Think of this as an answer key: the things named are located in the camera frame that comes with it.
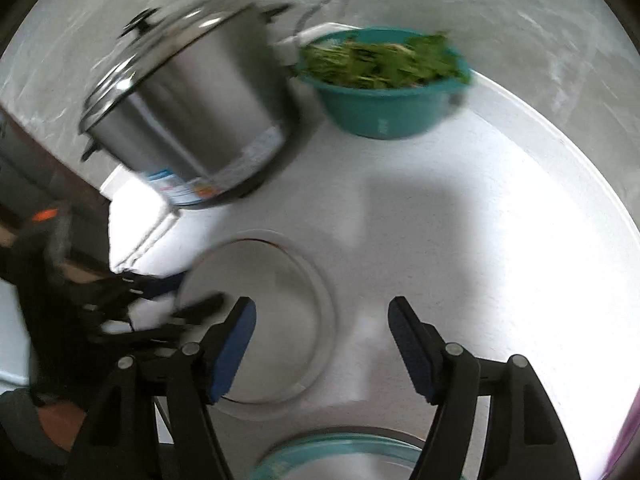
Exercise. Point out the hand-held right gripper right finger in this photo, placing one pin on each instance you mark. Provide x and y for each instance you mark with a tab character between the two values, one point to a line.
410	355

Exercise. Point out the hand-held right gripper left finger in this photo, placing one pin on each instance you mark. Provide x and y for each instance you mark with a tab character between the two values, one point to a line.
233	355

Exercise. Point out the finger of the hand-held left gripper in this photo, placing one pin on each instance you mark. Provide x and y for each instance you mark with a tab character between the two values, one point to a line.
155	287
170	327

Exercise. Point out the large turquoise floral plate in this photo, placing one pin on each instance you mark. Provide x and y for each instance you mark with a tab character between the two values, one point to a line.
340	452

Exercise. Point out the person's left forearm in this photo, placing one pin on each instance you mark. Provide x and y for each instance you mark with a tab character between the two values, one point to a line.
55	425

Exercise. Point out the white round plate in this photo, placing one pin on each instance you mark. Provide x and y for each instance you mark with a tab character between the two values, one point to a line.
280	320

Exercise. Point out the stainless steel cooking pot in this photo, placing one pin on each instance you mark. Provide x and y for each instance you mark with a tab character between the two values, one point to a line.
210	130

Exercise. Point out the purple plastic basket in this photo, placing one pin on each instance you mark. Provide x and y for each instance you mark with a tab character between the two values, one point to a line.
631	442

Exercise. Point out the teal plastic basin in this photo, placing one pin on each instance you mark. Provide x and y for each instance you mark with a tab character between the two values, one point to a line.
390	110

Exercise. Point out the glass pot lid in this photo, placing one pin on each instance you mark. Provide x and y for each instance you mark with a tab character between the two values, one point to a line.
175	40

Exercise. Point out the leafy green vegetables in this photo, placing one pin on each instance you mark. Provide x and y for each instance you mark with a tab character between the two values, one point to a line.
385	62

